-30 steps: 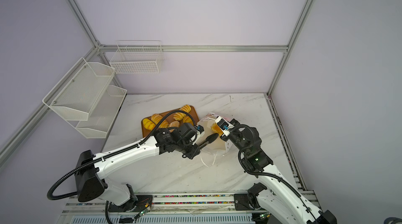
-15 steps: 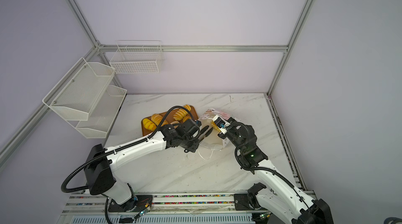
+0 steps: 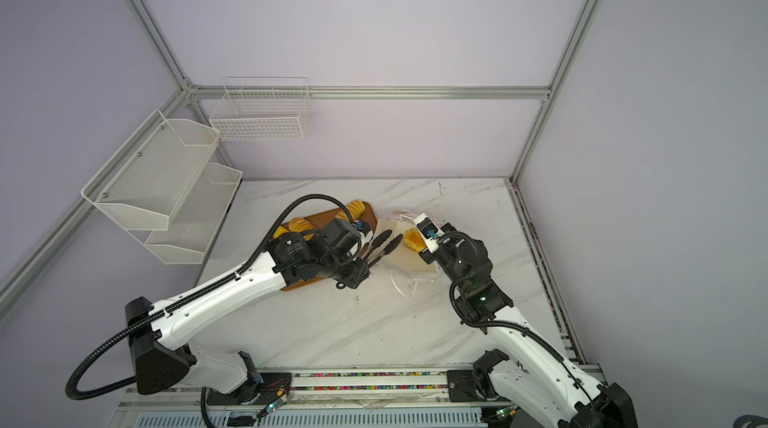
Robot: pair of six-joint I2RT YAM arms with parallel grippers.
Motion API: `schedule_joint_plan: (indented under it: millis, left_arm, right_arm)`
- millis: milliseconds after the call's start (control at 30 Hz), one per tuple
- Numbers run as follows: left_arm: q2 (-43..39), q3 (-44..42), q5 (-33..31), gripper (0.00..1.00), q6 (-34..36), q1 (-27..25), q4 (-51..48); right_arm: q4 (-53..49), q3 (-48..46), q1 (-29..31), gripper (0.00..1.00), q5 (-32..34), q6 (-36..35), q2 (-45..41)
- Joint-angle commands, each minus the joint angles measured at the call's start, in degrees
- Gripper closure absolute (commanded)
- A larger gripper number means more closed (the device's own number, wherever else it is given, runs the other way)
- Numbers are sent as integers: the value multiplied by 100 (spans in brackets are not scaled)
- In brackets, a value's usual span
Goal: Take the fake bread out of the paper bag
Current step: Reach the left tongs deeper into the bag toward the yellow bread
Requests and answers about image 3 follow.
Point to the brown plastic tray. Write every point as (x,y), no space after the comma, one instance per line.
(320,220)

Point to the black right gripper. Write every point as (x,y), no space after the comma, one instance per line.
(453,239)

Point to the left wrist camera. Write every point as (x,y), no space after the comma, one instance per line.
(364,230)

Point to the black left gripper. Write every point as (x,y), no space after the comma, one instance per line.
(357,276)

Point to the aluminium frame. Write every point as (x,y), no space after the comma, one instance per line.
(31,270)

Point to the ridged long fake bread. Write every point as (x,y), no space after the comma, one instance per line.
(352,212)

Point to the cartoon animal paper bag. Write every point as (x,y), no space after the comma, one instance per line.
(406,268)

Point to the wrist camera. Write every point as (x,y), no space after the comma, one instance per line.
(364,230)
(429,232)

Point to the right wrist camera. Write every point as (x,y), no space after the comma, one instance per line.
(429,232)

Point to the ruffled yellow fake bread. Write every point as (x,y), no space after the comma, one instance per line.
(413,240)

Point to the white mesh lower shelf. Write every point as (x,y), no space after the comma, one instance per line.
(192,232)

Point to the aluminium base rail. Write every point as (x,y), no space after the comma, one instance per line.
(429,397)

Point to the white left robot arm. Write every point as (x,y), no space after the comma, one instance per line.
(165,353)

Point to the white wire basket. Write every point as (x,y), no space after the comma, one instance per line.
(256,109)

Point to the white mesh shelf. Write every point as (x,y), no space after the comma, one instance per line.
(143,186)
(192,232)

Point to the white mesh upper shelf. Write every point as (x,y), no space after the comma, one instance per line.
(143,186)

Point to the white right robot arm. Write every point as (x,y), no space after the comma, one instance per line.
(523,368)

